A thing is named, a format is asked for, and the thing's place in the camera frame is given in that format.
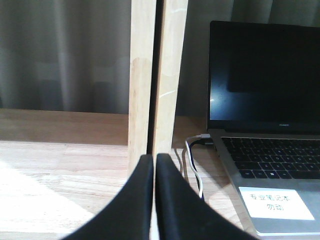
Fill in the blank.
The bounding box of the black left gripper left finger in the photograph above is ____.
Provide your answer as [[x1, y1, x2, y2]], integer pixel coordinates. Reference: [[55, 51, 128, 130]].
[[64, 154, 154, 240]]

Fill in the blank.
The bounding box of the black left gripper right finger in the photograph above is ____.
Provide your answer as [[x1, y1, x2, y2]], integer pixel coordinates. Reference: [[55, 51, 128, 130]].
[[155, 153, 254, 240]]

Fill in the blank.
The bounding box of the white label sticker left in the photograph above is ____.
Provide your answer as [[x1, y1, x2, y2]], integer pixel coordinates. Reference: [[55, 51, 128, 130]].
[[239, 186, 315, 221]]

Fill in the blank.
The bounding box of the grey open laptop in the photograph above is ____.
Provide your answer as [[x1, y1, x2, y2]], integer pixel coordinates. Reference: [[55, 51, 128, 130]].
[[207, 20, 320, 240]]

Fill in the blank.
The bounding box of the grey curtain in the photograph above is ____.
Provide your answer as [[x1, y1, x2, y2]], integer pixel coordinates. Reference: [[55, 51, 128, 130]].
[[0, 0, 320, 116]]

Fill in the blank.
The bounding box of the black cable left of laptop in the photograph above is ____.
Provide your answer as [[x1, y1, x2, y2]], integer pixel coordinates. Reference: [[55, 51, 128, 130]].
[[187, 138, 215, 202]]

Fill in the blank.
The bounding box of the white charging cable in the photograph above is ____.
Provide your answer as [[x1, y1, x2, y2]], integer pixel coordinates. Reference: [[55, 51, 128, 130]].
[[174, 133, 210, 200]]

